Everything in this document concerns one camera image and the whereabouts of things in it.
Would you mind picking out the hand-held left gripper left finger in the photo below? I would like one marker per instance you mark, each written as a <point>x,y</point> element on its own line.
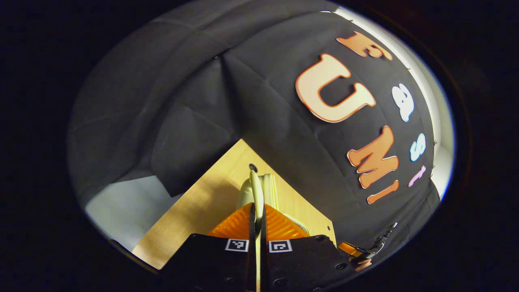
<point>252,243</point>

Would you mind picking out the cream suitcase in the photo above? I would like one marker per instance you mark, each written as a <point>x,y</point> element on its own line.
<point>269,190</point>

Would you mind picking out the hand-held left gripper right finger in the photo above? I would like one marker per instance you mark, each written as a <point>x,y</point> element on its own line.
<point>263,251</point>

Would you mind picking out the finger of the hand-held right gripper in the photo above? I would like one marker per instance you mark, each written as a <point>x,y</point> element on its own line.
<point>349,248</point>
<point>362,265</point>

